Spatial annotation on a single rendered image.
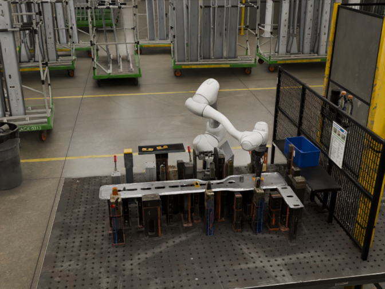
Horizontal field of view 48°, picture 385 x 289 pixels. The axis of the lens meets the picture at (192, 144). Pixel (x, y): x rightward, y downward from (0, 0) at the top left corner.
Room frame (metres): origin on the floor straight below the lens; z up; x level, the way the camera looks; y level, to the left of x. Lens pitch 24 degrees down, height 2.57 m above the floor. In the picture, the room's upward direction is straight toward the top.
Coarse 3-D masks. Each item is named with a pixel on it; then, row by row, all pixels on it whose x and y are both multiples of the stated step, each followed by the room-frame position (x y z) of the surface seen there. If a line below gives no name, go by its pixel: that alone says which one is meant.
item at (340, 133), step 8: (336, 128) 2.89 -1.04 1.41; (344, 128) 2.78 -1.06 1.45; (336, 136) 2.88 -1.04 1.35; (344, 136) 2.77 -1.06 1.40; (336, 144) 2.86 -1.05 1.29; (344, 144) 2.75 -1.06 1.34; (328, 152) 2.96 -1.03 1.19; (336, 152) 2.85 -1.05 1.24; (344, 152) 2.74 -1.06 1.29; (336, 160) 2.83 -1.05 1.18
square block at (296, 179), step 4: (300, 176) 2.82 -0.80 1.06; (296, 180) 2.76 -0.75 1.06; (300, 180) 2.76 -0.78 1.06; (304, 180) 2.76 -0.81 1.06; (296, 184) 2.74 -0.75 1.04; (300, 184) 2.74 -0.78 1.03; (304, 184) 2.74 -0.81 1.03; (292, 188) 2.80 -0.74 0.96; (296, 188) 2.73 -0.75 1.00; (300, 188) 2.74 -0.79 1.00; (304, 188) 2.75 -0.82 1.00; (296, 192) 2.74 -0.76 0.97; (300, 192) 2.74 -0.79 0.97; (304, 192) 2.75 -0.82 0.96; (292, 196) 2.79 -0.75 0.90; (300, 196) 2.74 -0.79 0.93; (300, 200) 2.74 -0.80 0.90; (300, 212) 2.75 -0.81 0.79; (300, 216) 2.75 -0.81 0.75; (300, 220) 2.75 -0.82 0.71
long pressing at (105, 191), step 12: (180, 180) 2.86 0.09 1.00; (192, 180) 2.86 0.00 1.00; (216, 180) 2.86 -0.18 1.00; (228, 180) 2.86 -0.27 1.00; (252, 180) 2.86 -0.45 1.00; (264, 180) 2.86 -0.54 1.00; (276, 180) 2.86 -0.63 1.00; (108, 192) 2.68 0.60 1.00; (120, 192) 2.68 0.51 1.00; (132, 192) 2.68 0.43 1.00; (144, 192) 2.68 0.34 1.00; (156, 192) 2.68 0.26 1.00; (168, 192) 2.68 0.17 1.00; (180, 192) 2.69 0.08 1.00; (192, 192) 2.70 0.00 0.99
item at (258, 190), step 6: (258, 192) 2.61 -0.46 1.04; (258, 198) 2.61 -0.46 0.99; (258, 204) 2.61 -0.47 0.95; (258, 210) 2.61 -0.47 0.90; (252, 216) 2.68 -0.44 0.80; (258, 216) 2.61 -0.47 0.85; (252, 222) 2.67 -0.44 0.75; (258, 222) 2.62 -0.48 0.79; (252, 228) 2.65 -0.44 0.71; (258, 228) 2.62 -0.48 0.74
